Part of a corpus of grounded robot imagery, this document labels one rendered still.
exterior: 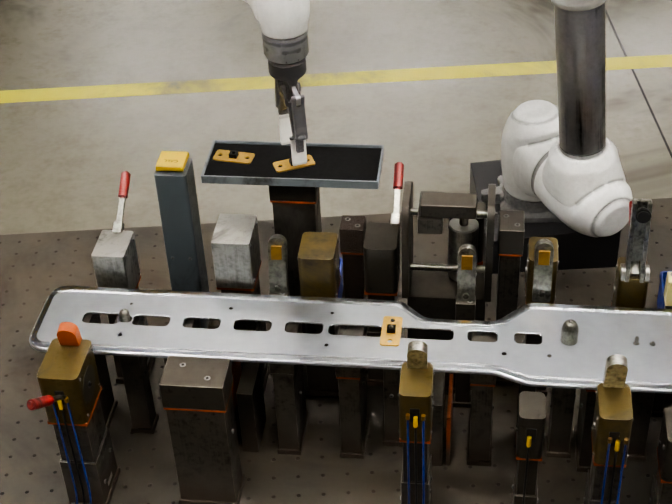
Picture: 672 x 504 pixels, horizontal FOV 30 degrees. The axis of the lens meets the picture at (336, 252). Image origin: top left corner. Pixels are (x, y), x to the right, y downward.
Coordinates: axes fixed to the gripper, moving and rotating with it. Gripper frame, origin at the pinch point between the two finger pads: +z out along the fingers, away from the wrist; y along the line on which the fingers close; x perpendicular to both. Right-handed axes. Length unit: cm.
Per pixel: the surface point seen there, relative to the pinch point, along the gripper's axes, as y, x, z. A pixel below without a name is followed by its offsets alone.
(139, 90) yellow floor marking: -244, -1, 121
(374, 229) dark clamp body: 17.3, 11.3, 13.4
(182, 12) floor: -305, 31, 121
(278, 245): 17.3, -9.0, 11.8
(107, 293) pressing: 7.9, -43.4, 21.2
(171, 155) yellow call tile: -12.8, -23.5, 5.3
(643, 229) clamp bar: 46, 56, 6
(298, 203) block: 3.4, -0.7, 13.0
